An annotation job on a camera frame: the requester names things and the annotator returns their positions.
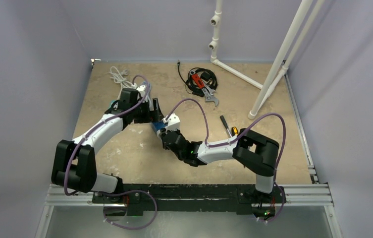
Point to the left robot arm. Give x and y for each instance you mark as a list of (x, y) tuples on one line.
[(74, 164)]

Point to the white pvc pipe frame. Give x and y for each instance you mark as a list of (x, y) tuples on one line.
[(260, 30)]

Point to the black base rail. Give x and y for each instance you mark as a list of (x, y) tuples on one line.
[(242, 199)]

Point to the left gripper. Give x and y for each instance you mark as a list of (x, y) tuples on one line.
[(150, 116)]

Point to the yellow black screwdriver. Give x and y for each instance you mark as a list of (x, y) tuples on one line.
[(234, 131)]

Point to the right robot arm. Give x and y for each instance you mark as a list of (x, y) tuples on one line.
[(254, 151)]

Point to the red adjustable wrench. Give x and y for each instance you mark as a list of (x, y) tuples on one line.
[(206, 90)]

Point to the blue power strip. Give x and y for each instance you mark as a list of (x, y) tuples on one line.
[(157, 127)]

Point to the black handle hammer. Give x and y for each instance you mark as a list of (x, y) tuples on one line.
[(225, 124)]

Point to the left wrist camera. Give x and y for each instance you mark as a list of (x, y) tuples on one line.
[(142, 88)]

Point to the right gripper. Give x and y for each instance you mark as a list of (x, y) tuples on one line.
[(167, 135)]

